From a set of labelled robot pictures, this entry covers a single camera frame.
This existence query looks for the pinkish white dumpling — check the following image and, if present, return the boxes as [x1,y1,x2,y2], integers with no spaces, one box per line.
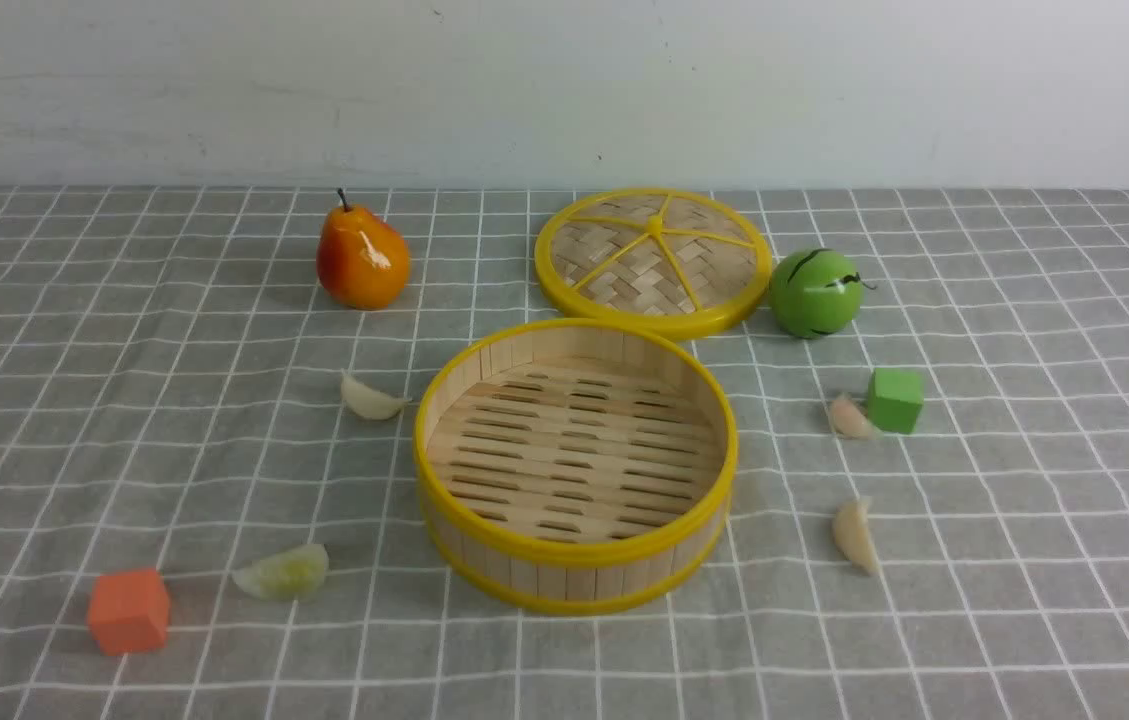
[828,393,878,439]

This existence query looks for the cream white dumpling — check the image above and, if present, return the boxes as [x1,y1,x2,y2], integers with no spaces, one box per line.
[832,497,881,577]

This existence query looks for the greenish white dumpling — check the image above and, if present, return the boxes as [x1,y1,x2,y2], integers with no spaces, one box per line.
[230,543,329,602]

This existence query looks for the yellow rimmed bamboo steamer tray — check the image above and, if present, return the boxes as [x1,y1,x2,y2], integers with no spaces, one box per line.
[413,318,739,615]

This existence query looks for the woven bamboo steamer lid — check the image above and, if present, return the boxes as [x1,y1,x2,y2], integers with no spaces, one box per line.
[532,187,774,341]

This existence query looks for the orange yellow toy pear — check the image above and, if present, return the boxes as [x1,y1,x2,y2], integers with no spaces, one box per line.
[314,187,410,311]

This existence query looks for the green toy melon ball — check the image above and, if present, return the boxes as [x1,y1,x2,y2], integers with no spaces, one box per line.
[769,247,878,340]

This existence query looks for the green wooden cube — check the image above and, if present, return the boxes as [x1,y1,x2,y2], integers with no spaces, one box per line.
[866,366,925,434]

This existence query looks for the grey checked tablecloth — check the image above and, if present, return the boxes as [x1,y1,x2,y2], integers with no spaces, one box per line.
[0,186,1129,719]

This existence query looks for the orange wooden cube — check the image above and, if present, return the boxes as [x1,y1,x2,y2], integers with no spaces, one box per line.
[87,568,170,656]

